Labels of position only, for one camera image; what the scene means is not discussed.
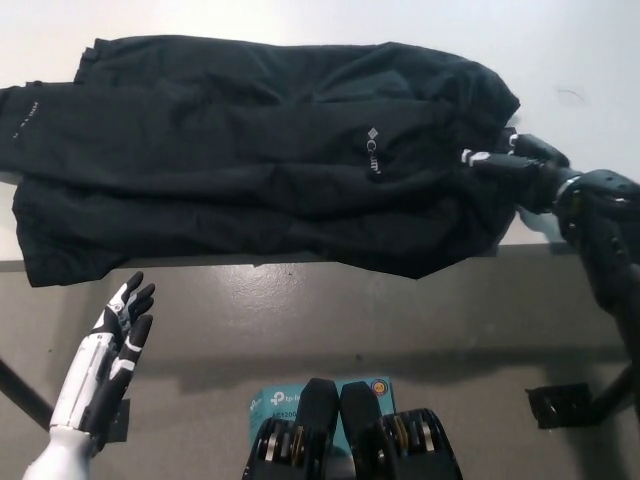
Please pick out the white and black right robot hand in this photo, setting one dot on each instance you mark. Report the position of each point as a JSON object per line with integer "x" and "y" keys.
{"x": 525, "y": 175}

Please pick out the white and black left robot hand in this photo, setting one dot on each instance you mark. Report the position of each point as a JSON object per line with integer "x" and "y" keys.
{"x": 85, "y": 380}

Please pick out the black jacket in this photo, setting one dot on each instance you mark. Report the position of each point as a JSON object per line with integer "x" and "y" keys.
{"x": 225, "y": 175}

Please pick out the right black robot body block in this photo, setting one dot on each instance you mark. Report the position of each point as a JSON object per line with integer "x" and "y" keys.
{"x": 360, "y": 420}

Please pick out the black table leg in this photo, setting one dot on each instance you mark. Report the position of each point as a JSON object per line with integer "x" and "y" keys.
{"x": 22, "y": 392}
{"x": 617, "y": 390}

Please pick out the thin black thread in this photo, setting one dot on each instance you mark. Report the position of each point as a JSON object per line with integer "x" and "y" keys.
{"x": 570, "y": 93}

